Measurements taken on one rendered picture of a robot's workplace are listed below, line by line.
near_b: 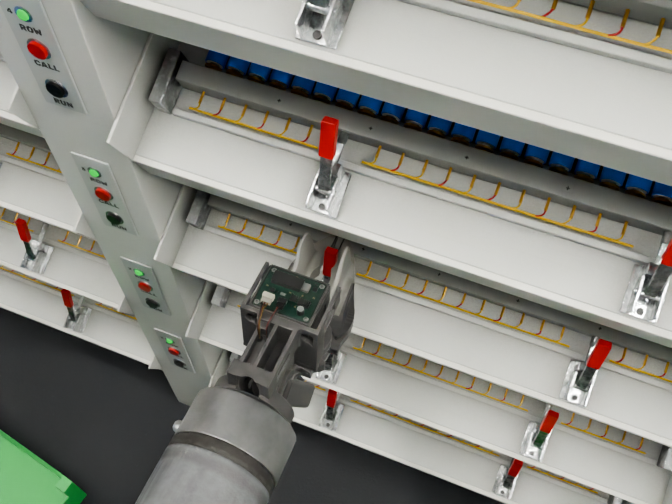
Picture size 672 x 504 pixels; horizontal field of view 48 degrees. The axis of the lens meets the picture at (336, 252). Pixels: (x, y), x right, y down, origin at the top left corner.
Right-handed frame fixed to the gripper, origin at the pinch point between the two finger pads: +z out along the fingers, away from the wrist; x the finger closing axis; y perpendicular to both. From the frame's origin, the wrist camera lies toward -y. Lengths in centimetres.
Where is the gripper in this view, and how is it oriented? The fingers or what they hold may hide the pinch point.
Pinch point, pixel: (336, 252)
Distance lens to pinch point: 76.4
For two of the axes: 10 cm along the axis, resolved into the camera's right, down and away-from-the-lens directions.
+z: 3.6, -7.3, 5.8
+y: 0.4, -6.1, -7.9
